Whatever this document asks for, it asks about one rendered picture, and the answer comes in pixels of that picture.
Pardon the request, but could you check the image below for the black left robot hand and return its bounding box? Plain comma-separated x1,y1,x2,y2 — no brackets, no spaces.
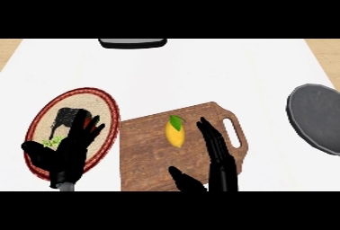
19,109,108,190

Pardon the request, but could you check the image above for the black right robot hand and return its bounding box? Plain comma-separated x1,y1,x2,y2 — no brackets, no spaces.
167,116,241,192

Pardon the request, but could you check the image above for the yellow lemon with green leaf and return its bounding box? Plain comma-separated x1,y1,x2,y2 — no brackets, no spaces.
164,114,187,149

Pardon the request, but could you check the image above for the brown wooden cutting board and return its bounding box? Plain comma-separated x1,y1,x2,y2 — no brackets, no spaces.
118,101,250,192

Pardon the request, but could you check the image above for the dark grey pan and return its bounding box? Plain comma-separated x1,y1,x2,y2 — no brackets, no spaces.
285,83,340,157

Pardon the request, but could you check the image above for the oval red-rimmed woven placemat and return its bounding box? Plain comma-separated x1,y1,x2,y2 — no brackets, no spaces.
22,86,122,182

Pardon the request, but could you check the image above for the black and grey appliance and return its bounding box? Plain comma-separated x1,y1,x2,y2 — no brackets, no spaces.
97,38,168,50

